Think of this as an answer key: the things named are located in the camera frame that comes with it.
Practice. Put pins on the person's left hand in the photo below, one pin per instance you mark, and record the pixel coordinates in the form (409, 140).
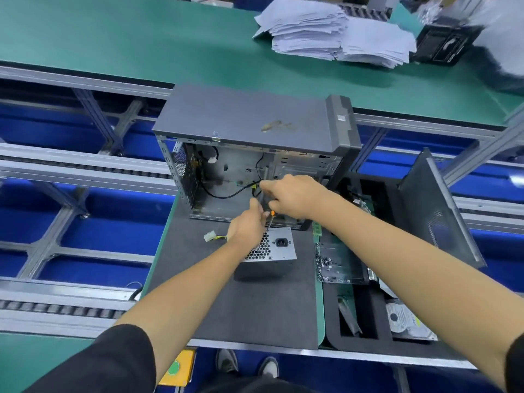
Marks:
(246, 229)

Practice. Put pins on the person's right hand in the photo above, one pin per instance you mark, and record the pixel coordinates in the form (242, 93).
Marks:
(295, 196)

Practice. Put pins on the silver power supply unit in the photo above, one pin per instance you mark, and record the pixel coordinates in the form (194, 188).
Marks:
(274, 249)

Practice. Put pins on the power supply circuit board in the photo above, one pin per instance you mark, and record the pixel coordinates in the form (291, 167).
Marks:
(210, 236)

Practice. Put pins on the person's left forearm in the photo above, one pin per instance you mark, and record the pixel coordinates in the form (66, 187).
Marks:
(180, 298)

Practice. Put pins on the person's right forearm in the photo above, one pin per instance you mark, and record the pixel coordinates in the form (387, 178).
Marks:
(426, 274)

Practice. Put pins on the person's left shoe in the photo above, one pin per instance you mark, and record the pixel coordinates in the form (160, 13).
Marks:
(227, 360)

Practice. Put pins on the person's shoe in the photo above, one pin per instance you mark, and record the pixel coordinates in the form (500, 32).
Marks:
(227, 360)
(268, 366)

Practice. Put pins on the person's right shoe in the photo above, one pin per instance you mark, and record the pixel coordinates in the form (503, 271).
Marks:
(268, 366)

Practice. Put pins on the person's black trousers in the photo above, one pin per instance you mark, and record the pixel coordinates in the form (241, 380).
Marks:
(254, 386)

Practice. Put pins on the person's black shirt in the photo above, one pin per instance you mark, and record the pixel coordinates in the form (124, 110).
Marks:
(98, 364)

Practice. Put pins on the green memory stick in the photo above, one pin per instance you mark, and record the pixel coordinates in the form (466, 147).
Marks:
(317, 227)

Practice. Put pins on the green motherboard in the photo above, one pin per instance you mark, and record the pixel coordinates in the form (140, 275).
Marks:
(364, 203)

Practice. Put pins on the clear plastic tray with screws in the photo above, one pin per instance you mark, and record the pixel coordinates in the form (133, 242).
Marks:
(340, 262)

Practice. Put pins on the dark grey foam mat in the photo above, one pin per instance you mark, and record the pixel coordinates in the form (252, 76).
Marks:
(262, 311)

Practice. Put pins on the grey computer tower case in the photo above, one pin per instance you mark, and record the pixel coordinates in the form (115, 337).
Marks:
(246, 114)

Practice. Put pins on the dark grey case side panel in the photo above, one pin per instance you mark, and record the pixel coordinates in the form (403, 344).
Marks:
(438, 208)

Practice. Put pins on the yellow box with green button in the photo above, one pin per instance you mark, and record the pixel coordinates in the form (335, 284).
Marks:
(178, 368)

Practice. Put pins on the black foam tray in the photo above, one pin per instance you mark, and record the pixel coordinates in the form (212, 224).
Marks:
(368, 339)

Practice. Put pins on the stack of white papers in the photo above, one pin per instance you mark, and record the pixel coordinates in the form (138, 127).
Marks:
(327, 32)

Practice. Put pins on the silver hard drive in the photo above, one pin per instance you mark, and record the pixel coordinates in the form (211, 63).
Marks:
(408, 321)

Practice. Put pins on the black cardboard box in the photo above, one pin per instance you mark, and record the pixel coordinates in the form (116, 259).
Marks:
(446, 45)

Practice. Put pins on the clear plastic bag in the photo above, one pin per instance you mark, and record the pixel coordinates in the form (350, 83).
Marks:
(499, 36)

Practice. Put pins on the aluminium conveyor frame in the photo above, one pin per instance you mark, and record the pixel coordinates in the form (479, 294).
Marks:
(74, 163)

